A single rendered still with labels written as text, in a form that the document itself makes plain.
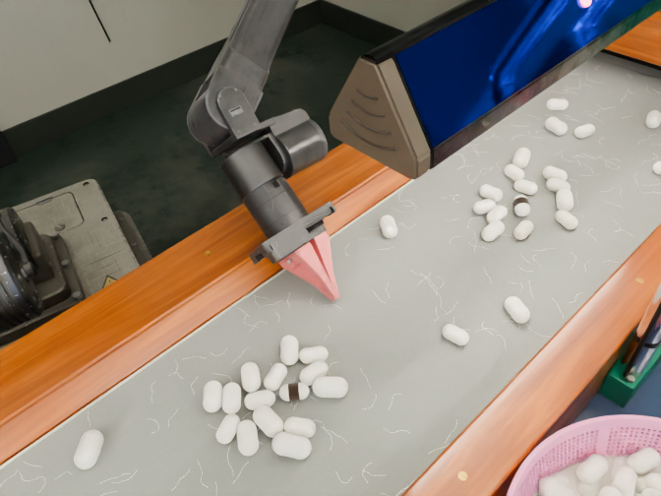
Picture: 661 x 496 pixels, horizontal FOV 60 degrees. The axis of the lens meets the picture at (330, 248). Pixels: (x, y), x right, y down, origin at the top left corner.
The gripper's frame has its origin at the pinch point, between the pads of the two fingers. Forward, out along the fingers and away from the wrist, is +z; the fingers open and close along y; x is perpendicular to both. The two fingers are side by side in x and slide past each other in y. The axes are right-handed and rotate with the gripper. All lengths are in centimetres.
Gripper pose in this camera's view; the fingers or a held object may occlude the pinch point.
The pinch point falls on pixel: (331, 292)
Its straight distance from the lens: 67.2
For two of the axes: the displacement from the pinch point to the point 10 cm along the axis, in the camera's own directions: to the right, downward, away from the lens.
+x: -3.7, 2.4, 9.0
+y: 7.5, -5.0, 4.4
